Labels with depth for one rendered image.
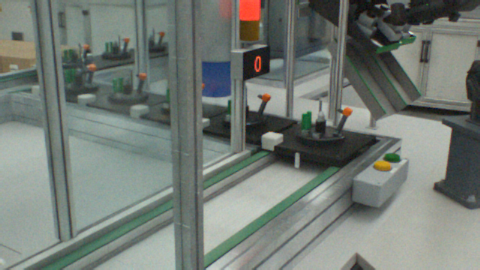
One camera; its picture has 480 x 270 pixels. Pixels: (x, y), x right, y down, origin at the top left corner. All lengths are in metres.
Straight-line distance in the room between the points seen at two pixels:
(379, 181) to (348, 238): 0.16
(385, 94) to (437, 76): 3.68
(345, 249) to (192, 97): 0.66
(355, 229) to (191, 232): 0.65
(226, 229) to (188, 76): 0.56
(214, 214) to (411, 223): 0.47
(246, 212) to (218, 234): 0.12
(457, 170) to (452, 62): 3.96
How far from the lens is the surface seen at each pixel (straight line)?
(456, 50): 5.47
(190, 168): 0.74
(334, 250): 1.26
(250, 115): 1.72
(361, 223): 1.38
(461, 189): 1.56
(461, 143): 1.54
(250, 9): 1.39
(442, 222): 1.45
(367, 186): 1.36
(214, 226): 1.22
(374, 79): 1.86
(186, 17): 0.69
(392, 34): 1.74
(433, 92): 5.56
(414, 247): 1.31
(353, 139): 1.62
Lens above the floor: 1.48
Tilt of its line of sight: 18 degrees down
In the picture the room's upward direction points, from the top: 1 degrees clockwise
